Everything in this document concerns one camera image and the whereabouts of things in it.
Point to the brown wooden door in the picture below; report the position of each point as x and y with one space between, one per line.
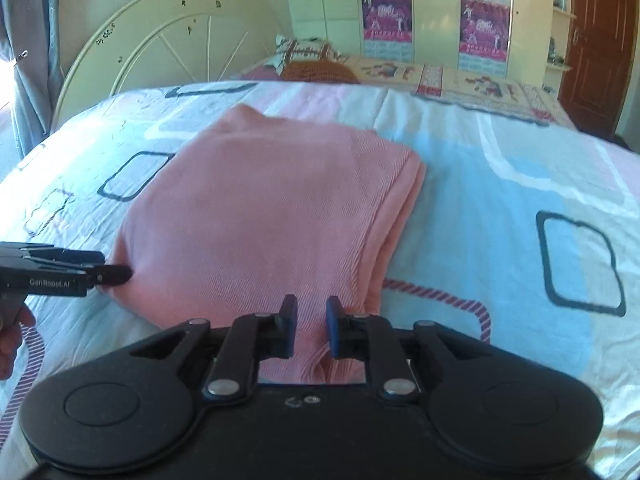
600 45

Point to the cream arched headboard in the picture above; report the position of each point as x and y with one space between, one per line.
165 35

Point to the orange knit cushion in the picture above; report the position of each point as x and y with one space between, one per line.
320 71

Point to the floral patterned pillow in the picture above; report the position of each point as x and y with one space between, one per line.
305 50

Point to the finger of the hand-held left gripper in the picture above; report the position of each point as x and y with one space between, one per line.
112 275

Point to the purple calendar wall poster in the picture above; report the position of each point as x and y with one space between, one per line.
386 20
485 30

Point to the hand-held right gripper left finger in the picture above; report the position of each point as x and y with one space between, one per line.
289 325

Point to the grey curtain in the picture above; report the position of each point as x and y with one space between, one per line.
30 60

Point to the pastel patterned bed sheet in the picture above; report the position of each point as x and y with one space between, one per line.
500 200

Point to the cream floral bedspread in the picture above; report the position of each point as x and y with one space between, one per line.
475 85

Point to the cream glossy wardrobe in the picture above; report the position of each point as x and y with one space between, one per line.
435 5

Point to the pink knit shirt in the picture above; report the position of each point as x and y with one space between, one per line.
260 200

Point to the person's left hand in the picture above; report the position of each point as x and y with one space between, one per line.
11 345

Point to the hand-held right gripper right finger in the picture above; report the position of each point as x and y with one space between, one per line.
334 327

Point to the cream corner shelf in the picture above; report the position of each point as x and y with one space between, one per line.
560 35

